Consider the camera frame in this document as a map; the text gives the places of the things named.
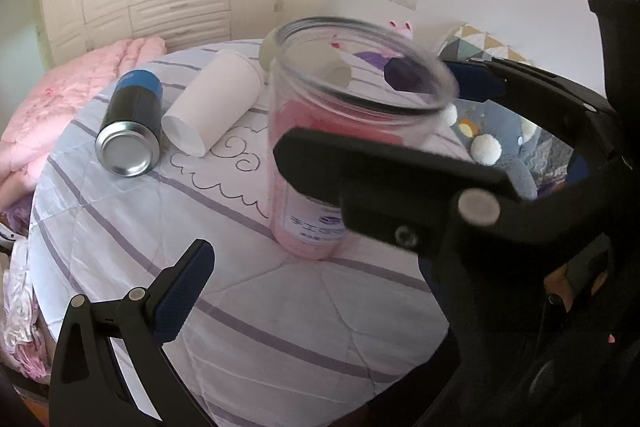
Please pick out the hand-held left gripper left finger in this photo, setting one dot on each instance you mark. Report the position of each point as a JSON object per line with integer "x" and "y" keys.
{"x": 177, "y": 294}

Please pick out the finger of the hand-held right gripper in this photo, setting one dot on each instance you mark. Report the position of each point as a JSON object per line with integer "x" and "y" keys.
{"x": 475, "y": 79}
{"x": 390, "y": 177}

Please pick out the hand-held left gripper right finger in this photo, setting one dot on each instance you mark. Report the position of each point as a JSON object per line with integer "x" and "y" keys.
{"x": 436, "y": 279}

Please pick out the clear plastic jar pink filling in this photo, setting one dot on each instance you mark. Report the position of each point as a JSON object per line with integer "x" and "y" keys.
{"x": 305, "y": 157}

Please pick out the white paper cup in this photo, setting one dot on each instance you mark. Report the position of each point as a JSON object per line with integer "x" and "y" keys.
{"x": 215, "y": 99}

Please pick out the triangle pattern pillow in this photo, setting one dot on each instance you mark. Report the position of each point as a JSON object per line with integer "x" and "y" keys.
{"x": 480, "y": 42}

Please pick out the striped white bed cover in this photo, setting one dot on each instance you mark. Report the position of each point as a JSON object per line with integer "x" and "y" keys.
{"x": 225, "y": 297}

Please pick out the grey-blue plush toy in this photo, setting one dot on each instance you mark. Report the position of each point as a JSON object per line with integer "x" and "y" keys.
{"x": 505, "y": 142}

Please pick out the small pink plush toy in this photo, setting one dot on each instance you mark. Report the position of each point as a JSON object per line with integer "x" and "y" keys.
{"x": 401, "y": 29}

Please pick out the pink satin cloth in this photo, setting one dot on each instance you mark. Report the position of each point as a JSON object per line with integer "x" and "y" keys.
{"x": 17, "y": 312}

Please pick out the pale yellow round object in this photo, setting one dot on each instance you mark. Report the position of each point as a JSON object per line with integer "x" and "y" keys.
{"x": 267, "y": 49}

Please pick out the black spray can blue cap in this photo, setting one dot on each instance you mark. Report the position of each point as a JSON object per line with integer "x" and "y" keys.
{"x": 131, "y": 122}

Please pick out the pink quilt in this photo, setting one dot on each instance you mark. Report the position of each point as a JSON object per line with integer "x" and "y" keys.
{"x": 60, "y": 107}

